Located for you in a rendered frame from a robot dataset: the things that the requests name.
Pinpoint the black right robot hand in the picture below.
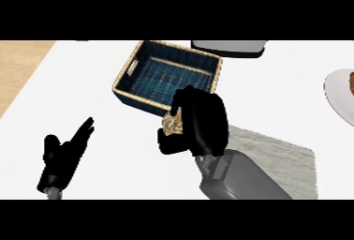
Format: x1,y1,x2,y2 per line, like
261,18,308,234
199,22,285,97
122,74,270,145
156,84,232,158

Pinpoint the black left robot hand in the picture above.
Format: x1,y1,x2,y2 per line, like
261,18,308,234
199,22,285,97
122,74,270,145
35,116,96,193

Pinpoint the beige cupcake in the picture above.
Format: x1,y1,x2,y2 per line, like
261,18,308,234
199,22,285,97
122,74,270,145
161,107,184,137

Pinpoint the blue wicker basket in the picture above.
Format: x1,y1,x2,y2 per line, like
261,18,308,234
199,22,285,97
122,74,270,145
111,40,224,118

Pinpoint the grey speckled placemat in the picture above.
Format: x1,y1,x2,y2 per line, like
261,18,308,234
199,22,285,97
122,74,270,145
226,125,320,201

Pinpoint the grey and black appliance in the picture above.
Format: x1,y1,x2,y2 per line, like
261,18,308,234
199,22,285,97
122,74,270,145
189,40,270,59

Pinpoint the white plate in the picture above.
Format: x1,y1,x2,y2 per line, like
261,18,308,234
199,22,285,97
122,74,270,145
323,68,354,127

